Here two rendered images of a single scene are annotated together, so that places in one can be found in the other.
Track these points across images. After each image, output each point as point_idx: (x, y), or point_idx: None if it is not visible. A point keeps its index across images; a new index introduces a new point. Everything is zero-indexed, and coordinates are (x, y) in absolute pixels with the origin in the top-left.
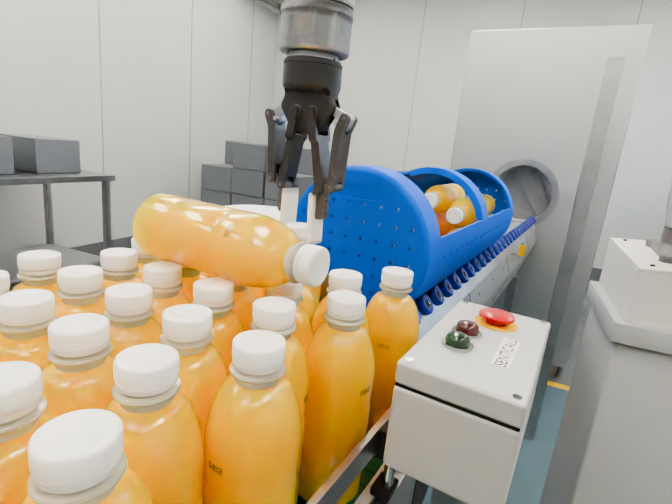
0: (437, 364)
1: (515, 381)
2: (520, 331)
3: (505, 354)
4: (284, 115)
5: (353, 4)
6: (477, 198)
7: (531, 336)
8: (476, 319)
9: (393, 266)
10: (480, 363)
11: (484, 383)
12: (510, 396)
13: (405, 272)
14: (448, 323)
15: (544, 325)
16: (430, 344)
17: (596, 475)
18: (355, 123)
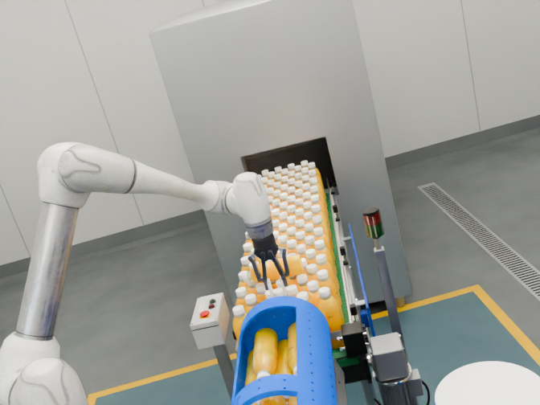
0: (214, 296)
1: (199, 300)
2: (198, 316)
3: (202, 305)
4: (280, 251)
5: (243, 221)
6: (231, 403)
7: (195, 316)
8: (210, 312)
9: (240, 308)
10: (206, 300)
11: (205, 297)
12: (200, 297)
13: (235, 308)
14: (217, 308)
15: (191, 323)
16: (218, 299)
17: None
18: (248, 259)
